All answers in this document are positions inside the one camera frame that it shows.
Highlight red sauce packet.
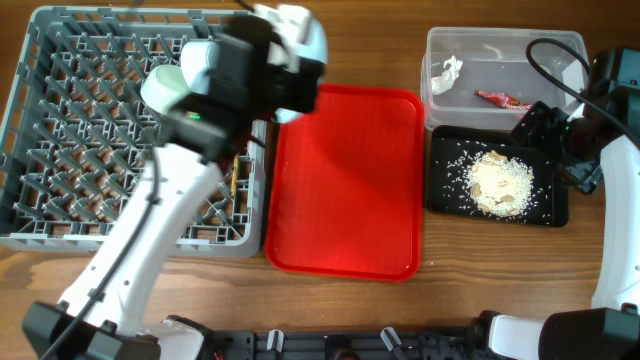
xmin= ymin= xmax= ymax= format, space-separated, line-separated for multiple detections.
xmin=474 ymin=90 xmax=531 ymax=111

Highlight wooden chopstick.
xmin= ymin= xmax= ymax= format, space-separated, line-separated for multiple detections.
xmin=230 ymin=154 xmax=240 ymax=196

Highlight light blue bowl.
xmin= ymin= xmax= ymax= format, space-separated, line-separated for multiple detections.
xmin=180 ymin=41 xmax=219 ymax=95

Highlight white napkin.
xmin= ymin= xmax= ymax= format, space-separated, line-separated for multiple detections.
xmin=431 ymin=55 xmax=463 ymax=95

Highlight green saucer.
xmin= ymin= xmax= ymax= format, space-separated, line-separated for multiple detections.
xmin=140 ymin=65 xmax=191 ymax=115

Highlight light blue plate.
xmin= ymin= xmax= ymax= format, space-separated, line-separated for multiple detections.
xmin=276 ymin=18 xmax=328 ymax=124

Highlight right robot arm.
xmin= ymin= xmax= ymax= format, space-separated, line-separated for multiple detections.
xmin=482 ymin=48 xmax=639 ymax=360

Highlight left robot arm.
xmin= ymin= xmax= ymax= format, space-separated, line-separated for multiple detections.
xmin=22 ymin=5 xmax=328 ymax=359

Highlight grey dishwasher rack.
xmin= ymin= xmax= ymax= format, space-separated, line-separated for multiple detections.
xmin=0 ymin=5 xmax=276 ymax=258

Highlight food scraps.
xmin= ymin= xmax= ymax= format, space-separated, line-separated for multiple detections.
xmin=441 ymin=150 xmax=551 ymax=221

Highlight black plastic tray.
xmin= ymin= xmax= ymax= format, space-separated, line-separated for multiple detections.
xmin=425 ymin=125 xmax=569 ymax=227

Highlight clear plastic bin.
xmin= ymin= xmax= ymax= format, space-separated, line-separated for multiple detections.
xmin=420 ymin=27 xmax=587 ymax=130

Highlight red plastic tray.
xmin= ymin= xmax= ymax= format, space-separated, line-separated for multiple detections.
xmin=264 ymin=84 xmax=425 ymax=282

